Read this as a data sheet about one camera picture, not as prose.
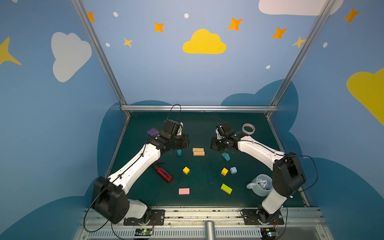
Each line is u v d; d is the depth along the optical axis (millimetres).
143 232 706
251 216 749
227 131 705
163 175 854
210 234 675
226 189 835
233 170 883
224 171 883
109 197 396
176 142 670
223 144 759
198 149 993
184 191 820
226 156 957
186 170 885
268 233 712
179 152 965
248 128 1136
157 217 747
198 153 967
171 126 603
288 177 465
